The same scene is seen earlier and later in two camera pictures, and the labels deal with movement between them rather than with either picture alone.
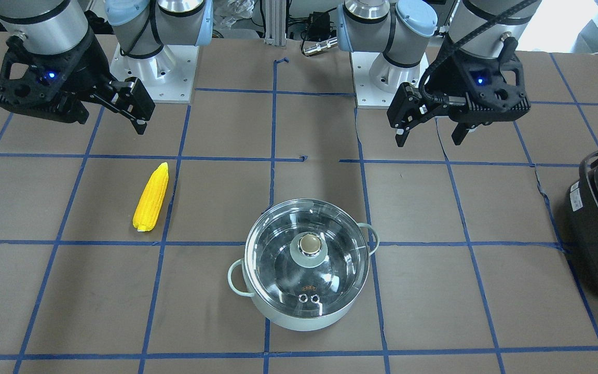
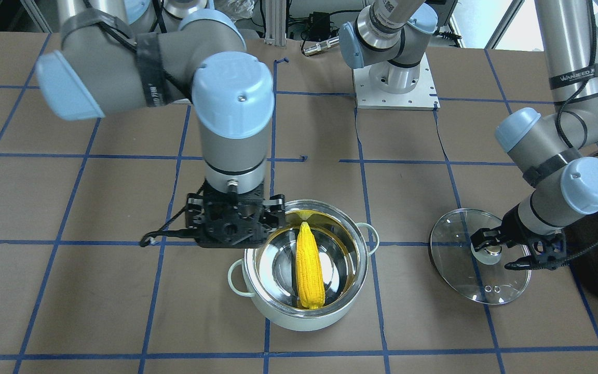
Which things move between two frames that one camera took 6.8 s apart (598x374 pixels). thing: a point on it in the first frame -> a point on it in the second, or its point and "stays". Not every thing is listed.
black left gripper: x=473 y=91 -> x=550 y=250
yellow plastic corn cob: x=150 y=200 -> x=310 y=272
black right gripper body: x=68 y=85 -> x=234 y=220
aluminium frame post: x=275 y=15 stays
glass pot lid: x=307 y=257 -> x=480 y=276
